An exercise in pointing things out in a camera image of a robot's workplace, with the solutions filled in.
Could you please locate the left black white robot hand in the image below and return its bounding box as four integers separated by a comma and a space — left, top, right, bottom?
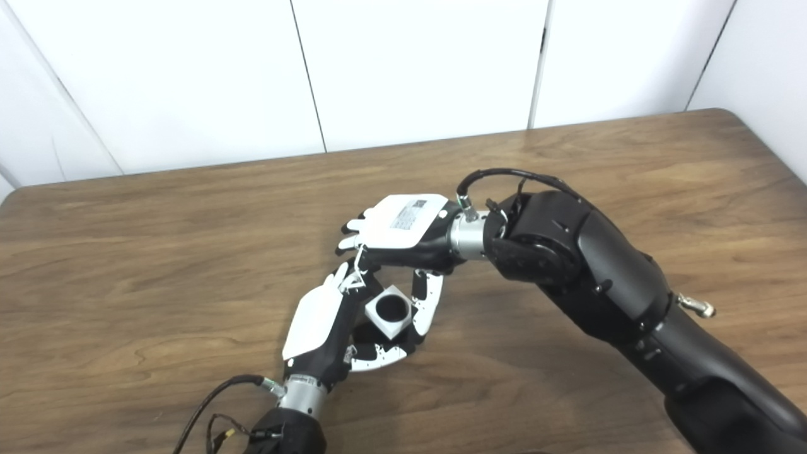
282, 262, 423, 387

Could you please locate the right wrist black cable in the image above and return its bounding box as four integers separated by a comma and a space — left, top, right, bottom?
456, 168, 584, 221

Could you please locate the black peg with square base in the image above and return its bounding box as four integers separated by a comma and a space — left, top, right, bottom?
350, 293, 417, 360

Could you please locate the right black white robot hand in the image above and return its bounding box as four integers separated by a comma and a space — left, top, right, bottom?
335, 194, 464, 338

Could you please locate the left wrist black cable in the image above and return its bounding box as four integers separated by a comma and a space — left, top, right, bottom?
172, 375, 284, 454

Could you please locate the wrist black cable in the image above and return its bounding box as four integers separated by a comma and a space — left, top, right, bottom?
172, 375, 284, 454
456, 168, 584, 221

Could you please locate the white square piece with hole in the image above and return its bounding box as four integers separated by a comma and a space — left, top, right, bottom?
364, 285, 414, 341

